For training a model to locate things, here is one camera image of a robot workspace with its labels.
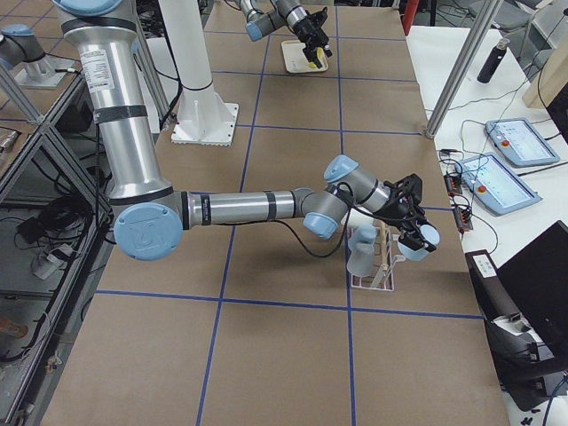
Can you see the black usb hub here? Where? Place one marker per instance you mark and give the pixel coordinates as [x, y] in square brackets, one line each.
[453, 184]

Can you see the blue ikea cup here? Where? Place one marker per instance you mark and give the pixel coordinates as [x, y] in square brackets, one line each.
[363, 239]
[417, 245]

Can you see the yellow ikea cup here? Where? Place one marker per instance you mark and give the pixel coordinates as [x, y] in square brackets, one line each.
[318, 65]

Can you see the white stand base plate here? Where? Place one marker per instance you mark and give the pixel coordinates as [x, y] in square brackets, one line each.
[203, 118]

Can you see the far teach pendant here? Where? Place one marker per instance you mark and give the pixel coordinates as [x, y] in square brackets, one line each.
[520, 143]

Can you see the white wire cup rack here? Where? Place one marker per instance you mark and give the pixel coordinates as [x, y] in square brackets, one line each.
[382, 277]

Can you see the teach pendant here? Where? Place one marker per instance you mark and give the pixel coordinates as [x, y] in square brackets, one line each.
[520, 143]
[495, 185]

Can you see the beige plastic tray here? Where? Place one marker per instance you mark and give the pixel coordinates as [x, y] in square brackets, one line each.
[296, 62]

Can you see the cardboard box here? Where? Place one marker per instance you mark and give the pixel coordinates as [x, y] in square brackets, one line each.
[550, 80]

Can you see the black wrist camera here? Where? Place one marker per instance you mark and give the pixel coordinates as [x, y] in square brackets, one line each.
[408, 186]

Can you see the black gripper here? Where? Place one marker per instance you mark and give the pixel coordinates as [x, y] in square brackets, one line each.
[396, 208]
[305, 28]

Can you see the black water bottle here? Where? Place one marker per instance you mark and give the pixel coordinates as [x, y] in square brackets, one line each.
[493, 60]

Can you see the black laptop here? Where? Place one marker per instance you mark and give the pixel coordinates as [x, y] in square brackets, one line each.
[536, 280]

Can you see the near teach pendant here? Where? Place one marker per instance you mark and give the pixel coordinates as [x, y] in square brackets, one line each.
[495, 185]

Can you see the aluminium frame post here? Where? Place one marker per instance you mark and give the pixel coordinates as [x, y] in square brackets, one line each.
[468, 52]

